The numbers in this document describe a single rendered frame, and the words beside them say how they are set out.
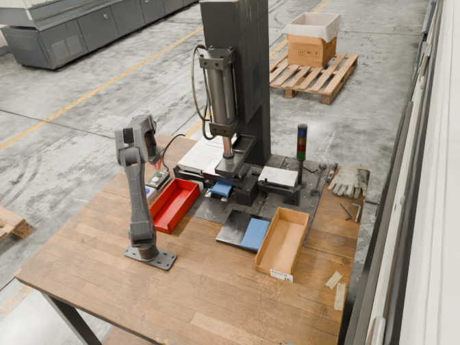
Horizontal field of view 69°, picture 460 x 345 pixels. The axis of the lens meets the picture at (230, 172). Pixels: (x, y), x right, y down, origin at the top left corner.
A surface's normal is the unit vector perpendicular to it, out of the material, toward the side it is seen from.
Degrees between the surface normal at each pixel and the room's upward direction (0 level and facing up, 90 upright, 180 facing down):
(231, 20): 90
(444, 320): 0
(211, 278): 0
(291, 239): 0
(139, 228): 54
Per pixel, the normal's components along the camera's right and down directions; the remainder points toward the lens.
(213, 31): -0.40, 0.61
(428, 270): -0.43, -0.80
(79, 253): -0.09, -0.77
